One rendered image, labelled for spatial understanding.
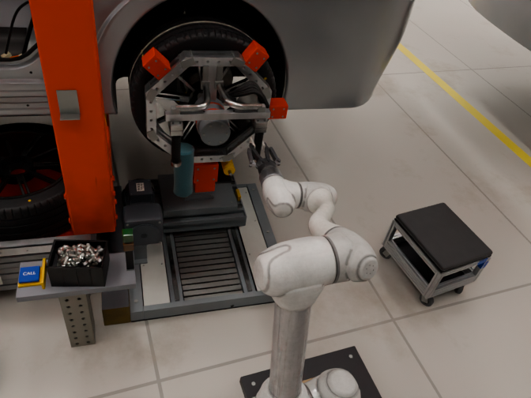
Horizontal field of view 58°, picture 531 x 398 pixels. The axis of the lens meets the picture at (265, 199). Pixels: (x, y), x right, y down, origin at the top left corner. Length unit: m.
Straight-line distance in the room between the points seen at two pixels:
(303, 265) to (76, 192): 1.01
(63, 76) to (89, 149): 0.29
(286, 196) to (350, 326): 1.00
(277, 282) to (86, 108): 0.87
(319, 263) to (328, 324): 1.30
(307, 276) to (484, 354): 1.66
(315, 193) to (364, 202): 1.43
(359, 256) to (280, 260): 0.21
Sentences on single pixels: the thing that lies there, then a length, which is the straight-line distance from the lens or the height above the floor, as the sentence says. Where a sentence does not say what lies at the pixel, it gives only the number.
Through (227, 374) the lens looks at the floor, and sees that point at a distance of 2.28.
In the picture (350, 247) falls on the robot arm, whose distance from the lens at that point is 1.27.
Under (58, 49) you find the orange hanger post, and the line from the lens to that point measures 1.60.
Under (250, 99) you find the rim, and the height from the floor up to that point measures 0.80.
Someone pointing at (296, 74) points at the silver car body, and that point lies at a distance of 2.37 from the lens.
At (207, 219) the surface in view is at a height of 0.17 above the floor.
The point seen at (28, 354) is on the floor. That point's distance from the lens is 2.42.
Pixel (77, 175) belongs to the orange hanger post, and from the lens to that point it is 1.86.
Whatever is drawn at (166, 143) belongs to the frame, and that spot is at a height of 0.70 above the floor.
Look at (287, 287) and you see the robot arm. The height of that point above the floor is 1.07.
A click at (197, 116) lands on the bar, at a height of 0.97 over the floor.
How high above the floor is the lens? 2.03
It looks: 42 degrees down
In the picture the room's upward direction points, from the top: 11 degrees clockwise
